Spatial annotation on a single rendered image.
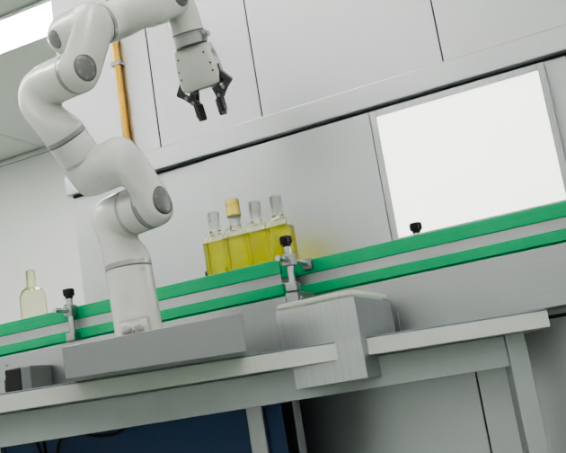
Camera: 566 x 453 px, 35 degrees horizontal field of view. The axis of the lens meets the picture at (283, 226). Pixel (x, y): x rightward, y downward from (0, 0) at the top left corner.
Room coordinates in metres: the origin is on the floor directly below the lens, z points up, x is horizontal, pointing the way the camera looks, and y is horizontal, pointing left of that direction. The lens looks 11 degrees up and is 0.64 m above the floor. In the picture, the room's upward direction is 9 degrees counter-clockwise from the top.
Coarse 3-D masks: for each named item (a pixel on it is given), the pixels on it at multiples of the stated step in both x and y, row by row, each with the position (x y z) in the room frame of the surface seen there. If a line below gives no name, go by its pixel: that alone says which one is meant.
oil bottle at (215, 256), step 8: (216, 232) 2.16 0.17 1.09; (224, 232) 2.18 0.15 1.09; (208, 240) 2.16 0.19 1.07; (216, 240) 2.15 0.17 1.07; (208, 248) 2.16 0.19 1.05; (216, 248) 2.15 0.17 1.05; (224, 248) 2.15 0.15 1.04; (208, 256) 2.16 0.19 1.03; (216, 256) 2.15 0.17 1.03; (224, 256) 2.15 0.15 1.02; (208, 264) 2.16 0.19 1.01; (216, 264) 2.15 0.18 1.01; (224, 264) 2.15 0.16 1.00; (208, 272) 2.16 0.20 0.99; (216, 272) 2.16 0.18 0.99
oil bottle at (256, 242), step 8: (248, 224) 2.12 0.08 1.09; (256, 224) 2.11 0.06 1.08; (264, 224) 2.11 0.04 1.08; (248, 232) 2.12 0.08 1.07; (256, 232) 2.11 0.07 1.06; (264, 232) 2.10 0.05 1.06; (248, 240) 2.12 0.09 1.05; (256, 240) 2.11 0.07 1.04; (264, 240) 2.10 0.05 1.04; (248, 248) 2.12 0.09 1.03; (256, 248) 2.11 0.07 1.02; (264, 248) 2.10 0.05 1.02; (248, 256) 2.12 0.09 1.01; (256, 256) 2.11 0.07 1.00; (264, 256) 2.10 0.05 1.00
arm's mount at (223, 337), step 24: (120, 336) 1.58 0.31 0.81; (144, 336) 1.58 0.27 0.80; (168, 336) 1.58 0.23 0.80; (192, 336) 1.59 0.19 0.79; (216, 336) 1.59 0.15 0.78; (240, 336) 1.59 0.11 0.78; (72, 360) 1.57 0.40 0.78; (96, 360) 1.57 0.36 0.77; (120, 360) 1.58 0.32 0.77; (144, 360) 1.58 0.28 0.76; (168, 360) 1.58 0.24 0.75; (192, 360) 1.62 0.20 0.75
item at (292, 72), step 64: (64, 0) 2.51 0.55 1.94; (256, 0) 2.26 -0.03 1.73; (320, 0) 2.19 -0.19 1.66; (384, 0) 2.12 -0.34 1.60; (448, 0) 2.06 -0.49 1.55; (512, 0) 2.00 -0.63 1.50; (128, 64) 2.43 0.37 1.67; (256, 64) 2.27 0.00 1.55; (320, 64) 2.20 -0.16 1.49; (384, 64) 2.14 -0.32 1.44; (448, 64) 2.05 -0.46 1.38; (512, 64) 1.99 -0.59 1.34; (192, 128) 2.36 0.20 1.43; (256, 128) 2.26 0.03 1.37; (192, 192) 2.37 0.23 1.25; (192, 256) 2.38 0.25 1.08
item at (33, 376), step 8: (16, 368) 2.15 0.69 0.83; (24, 368) 2.14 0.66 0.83; (32, 368) 2.14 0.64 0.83; (40, 368) 2.17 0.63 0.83; (48, 368) 2.19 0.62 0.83; (8, 376) 2.16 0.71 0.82; (16, 376) 2.15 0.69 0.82; (24, 376) 2.14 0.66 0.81; (32, 376) 2.14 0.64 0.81; (40, 376) 2.16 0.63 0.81; (48, 376) 2.19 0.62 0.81; (8, 384) 2.16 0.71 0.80; (16, 384) 2.15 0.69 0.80; (24, 384) 2.14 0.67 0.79; (32, 384) 2.14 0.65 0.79; (40, 384) 2.16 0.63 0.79; (48, 384) 2.19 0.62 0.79
